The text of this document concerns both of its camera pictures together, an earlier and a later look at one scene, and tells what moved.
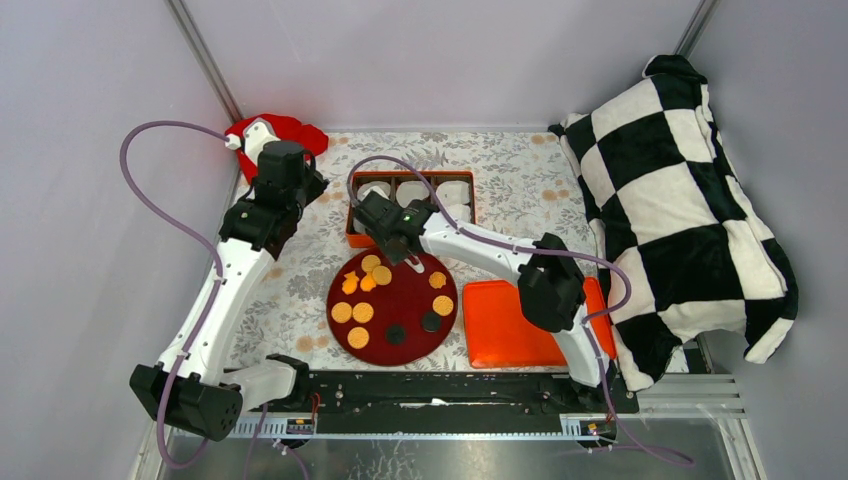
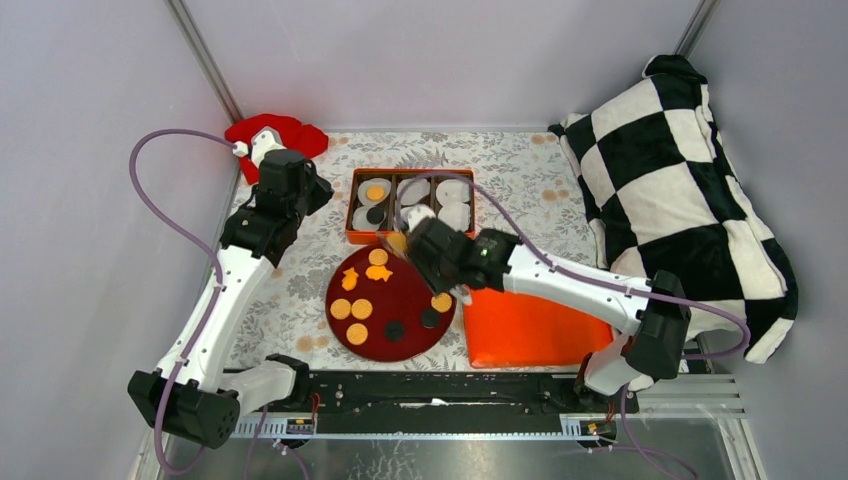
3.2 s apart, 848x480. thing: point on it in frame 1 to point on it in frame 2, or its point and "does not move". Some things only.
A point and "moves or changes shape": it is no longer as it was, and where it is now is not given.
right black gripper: x=394 y=256 to x=439 y=285
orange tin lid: x=499 y=333 does not move
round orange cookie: x=363 y=312 does not move
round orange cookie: x=381 y=275 moves or changes shape
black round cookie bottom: x=396 y=334 does not move
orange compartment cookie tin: x=456 y=187 does not move
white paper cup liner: x=408 y=191 does not move
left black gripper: x=316 y=183 does not move
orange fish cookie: x=367 y=283 to x=377 y=272
